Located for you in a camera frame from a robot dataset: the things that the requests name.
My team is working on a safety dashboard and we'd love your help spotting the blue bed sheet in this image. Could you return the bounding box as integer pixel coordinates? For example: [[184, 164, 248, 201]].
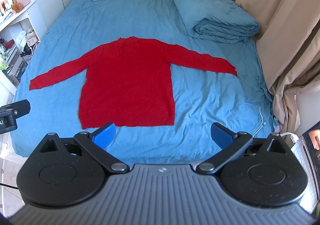
[[11, 0, 277, 165]]

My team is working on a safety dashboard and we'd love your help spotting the red long-sleeve sweater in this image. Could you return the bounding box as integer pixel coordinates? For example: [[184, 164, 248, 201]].
[[29, 37, 236, 129]]

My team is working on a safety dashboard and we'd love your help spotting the white shelf unit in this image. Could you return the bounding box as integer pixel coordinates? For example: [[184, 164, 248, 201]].
[[0, 0, 48, 107]]

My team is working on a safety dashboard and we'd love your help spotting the laptop at right edge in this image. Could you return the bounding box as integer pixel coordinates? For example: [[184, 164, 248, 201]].
[[291, 122, 319, 214]]

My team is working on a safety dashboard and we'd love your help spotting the folded blue duvet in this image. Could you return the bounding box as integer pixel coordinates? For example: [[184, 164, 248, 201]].
[[174, 0, 260, 44]]

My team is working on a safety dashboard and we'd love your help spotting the beige curtain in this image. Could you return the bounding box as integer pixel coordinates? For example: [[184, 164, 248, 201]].
[[234, 0, 319, 132]]

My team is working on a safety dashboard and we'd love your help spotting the white charging cable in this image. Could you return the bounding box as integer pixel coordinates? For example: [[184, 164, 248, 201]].
[[252, 106, 267, 137]]

